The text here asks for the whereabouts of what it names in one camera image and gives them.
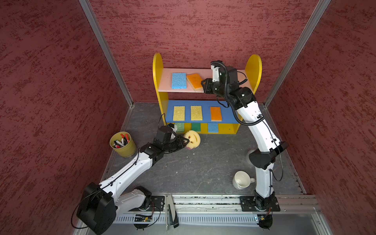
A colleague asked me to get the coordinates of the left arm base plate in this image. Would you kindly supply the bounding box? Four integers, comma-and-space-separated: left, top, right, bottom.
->
138, 195, 165, 212

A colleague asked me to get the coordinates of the clear tape roll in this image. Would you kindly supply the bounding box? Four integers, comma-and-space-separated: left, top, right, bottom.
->
246, 149, 255, 159

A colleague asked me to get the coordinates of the green cellulose sponge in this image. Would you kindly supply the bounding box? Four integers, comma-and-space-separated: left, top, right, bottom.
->
175, 122, 185, 133

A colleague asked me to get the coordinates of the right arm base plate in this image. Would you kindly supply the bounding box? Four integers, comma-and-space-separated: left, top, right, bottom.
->
240, 195, 281, 212

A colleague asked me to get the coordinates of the yellow shelf with coloured boards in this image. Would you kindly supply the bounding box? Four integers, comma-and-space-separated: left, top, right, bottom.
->
152, 52, 263, 135

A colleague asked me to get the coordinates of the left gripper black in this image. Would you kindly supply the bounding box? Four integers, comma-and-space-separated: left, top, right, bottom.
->
163, 135, 190, 152

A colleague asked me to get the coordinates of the smiley face yellow sponge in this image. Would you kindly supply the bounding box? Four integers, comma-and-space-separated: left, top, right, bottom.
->
184, 130, 201, 149

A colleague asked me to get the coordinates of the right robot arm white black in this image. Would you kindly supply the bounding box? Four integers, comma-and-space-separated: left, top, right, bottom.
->
201, 61, 287, 211

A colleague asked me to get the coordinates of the tan sponge green scrub back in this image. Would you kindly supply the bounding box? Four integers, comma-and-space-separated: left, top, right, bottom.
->
191, 123, 201, 133

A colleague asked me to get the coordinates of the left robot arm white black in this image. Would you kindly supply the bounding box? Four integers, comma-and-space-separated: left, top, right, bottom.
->
73, 123, 201, 235

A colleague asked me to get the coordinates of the yellow-green pen cup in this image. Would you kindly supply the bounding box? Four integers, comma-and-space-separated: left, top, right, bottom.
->
109, 131, 137, 158

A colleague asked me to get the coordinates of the blue sponge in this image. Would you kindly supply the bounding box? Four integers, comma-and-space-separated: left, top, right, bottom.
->
171, 73, 187, 90
208, 123, 219, 133

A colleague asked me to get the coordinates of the white mug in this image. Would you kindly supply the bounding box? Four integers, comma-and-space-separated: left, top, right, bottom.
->
232, 171, 256, 190

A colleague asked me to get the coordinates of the yellow cellulose sponge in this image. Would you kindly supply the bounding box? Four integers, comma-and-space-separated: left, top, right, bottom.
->
191, 106, 203, 121
173, 106, 185, 121

